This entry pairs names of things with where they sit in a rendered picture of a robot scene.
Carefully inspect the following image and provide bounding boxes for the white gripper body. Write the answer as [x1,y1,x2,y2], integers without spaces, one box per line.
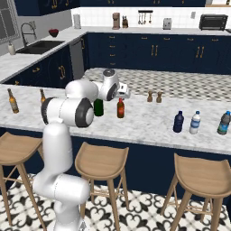
[117,88,132,100]

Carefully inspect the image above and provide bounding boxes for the red-brown glass bottle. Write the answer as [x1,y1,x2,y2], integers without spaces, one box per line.
[116,97,125,119]

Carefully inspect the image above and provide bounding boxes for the green glass bottle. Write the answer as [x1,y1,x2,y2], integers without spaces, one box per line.
[93,98,105,117]

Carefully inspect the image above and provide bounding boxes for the grey dishwasher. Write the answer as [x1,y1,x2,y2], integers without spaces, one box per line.
[69,39,86,81]

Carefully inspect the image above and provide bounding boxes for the dark blue plastic bottle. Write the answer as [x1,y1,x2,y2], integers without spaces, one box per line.
[172,110,185,134]

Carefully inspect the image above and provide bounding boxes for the dark blue base cupboards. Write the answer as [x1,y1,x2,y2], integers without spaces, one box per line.
[80,32,231,76]

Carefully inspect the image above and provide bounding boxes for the brown knife block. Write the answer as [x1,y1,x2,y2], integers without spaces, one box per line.
[121,15,129,29]

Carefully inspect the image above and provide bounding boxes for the wooden bar stool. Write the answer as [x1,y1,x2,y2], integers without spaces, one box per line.
[0,131,47,231]
[74,142,130,231]
[160,152,231,231]

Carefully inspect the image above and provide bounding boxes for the clear white plastic bottle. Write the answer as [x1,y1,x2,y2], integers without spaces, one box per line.
[189,110,201,135]

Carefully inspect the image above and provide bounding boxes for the dark blue island cabinet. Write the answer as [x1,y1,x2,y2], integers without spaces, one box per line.
[0,126,231,211]

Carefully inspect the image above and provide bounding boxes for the dark blue sink cupboards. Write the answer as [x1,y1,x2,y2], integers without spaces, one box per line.
[2,44,73,89]

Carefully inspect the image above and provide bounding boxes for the silver toaster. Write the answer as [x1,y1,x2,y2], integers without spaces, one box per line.
[162,17,172,31]

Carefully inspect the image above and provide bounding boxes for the amber glass bottle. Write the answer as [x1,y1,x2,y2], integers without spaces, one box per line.
[6,88,20,115]
[39,88,47,105]

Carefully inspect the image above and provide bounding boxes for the white paper towel roll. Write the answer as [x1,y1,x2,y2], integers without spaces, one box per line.
[73,14,82,30]

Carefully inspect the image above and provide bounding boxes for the red bowl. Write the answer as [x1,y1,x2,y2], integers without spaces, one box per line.
[48,28,60,38]

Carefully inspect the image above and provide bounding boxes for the black sink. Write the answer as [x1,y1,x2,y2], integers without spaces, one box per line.
[15,40,66,55]

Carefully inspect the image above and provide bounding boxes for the grey blue-capped plastic bottle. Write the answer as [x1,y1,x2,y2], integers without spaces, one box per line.
[217,110,231,135]

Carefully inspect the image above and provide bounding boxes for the black toaster oven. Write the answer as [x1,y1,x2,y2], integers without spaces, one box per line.
[199,14,229,32]

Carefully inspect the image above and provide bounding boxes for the dark metal tap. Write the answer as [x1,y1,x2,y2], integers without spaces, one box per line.
[20,22,38,48]

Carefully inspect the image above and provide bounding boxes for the white soap dispenser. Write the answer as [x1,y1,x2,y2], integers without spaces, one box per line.
[7,41,16,56]

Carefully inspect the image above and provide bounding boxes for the window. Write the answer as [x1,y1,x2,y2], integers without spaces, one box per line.
[0,0,21,45]

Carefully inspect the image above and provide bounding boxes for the rail with hanging tools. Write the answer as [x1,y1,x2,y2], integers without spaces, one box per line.
[137,9,154,25]

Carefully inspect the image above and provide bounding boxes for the dark blue wall cupboards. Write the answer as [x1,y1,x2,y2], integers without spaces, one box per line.
[14,0,208,17]

